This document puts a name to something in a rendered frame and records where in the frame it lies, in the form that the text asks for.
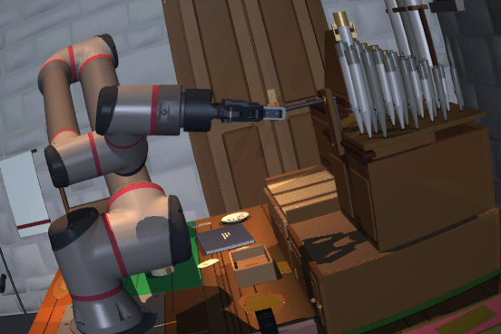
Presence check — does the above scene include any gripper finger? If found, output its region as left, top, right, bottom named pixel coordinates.
left=260, top=104, right=287, bottom=123

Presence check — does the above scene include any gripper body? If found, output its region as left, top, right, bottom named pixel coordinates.
left=211, top=97, right=263, bottom=124

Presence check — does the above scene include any dark draw stop rod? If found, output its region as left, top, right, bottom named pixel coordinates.
left=284, top=98, right=327, bottom=113

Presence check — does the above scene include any grey metal flue pipe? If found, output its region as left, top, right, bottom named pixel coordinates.
left=385, top=51, right=407, bottom=131
left=418, top=58, right=437, bottom=123
left=408, top=55, right=427, bottom=120
left=430, top=64, right=449, bottom=123
left=398, top=54, right=420, bottom=131
left=377, top=49, right=398, bottom=128
left=444, top=36, right=466, bottom=113
left=361, top=44, right=389, bottom=140
left=349, top=42, right=379, bottom=135

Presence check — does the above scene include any brass tuning slide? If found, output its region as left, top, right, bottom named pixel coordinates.
left=332, top=10, right=351, bottom=28

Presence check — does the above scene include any tan wooden tray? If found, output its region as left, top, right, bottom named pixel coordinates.
left=228, top=244, right=280, bottom=289

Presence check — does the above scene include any dark wooden pipe rack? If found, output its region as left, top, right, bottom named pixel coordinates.
left=391, top=4, right=440, bottom=67

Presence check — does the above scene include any brown wooden organ case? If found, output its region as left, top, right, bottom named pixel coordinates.
left=264, top=28, right=501, bottom=334

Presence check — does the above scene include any brown panelled wooden door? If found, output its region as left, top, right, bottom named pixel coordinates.
left=153, top=0, right=330, bottom=219

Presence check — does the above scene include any tan wooden keyboard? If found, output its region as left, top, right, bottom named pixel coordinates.
left=264, top=165, right=339, bottom=214

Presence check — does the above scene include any small cream plate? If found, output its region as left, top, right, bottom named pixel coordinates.
left=220, top=211, right=250, bottom=224

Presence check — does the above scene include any dark grey notebook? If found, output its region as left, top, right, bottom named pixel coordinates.
left=194, top=223, right=256, bottom=256

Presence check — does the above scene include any green mat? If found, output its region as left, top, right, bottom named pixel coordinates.
left=120, top=219, right=205, bottom=297

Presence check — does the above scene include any cream short cylinder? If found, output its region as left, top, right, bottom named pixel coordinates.
left=150, top=264, right=176, bottom=278

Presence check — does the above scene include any brown wooden table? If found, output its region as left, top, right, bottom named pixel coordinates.
left=27, top=203, right=319, bottom=334

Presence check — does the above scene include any grey rectangular box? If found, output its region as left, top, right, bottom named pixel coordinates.
left=428, top=0, right=466, bottom=14

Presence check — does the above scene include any black flat block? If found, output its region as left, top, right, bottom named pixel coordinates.
left=254, top=309, right=278, bottom=334

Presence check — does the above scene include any white board on easel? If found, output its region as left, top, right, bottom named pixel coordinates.
left=0, top=148, right=53, bottom=240

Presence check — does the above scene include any pink and green rug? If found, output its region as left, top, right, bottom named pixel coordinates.
left=402, top=293, right=501, bottom=334

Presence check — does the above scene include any thin dark tripod stand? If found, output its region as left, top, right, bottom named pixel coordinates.
left=0, top=247, right=34, bottom=328

